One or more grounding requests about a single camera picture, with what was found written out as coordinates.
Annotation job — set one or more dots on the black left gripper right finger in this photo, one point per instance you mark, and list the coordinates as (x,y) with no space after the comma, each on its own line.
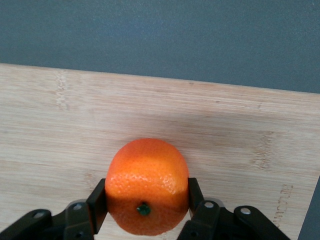
(212,222)

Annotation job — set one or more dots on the wooden cutting board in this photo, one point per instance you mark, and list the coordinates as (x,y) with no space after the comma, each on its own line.
(75,125)

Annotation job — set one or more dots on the orange fruit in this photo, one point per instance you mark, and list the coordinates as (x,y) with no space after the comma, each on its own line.
(147,180)

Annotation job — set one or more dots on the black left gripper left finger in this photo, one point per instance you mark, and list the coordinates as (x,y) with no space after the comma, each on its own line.
(75,220)

